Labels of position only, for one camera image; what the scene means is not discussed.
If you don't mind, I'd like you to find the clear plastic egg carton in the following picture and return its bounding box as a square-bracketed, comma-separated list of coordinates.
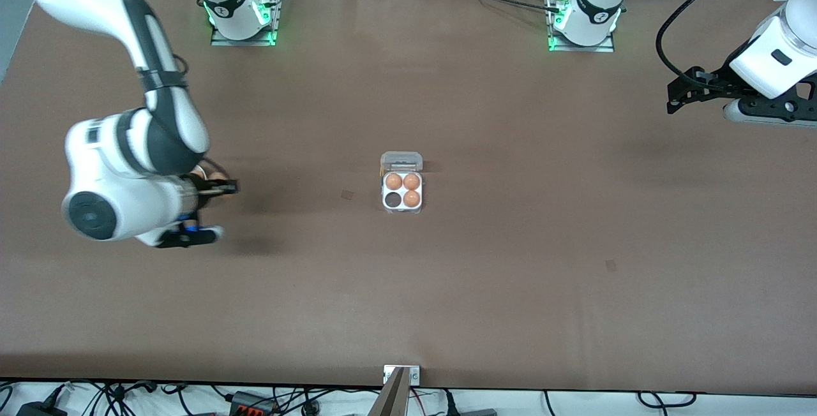
[380, 151, 424, 214]

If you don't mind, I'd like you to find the black orange connector box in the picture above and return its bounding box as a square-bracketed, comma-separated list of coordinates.
[230, 391, 280, 416]

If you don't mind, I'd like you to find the black power adapter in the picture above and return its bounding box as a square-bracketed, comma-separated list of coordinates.
[16, 402, 68, 416]

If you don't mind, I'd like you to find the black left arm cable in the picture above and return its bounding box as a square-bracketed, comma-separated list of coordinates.
[656, 0, 757, 88]

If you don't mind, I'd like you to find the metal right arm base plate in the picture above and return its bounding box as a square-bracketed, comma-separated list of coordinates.
[209, 0, 283, 47]

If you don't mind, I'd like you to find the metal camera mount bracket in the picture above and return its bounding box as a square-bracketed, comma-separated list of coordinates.
[383, 365, 421, 386]

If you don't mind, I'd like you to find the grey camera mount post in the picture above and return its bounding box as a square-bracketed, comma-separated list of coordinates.
[368, 367, 410, 416]

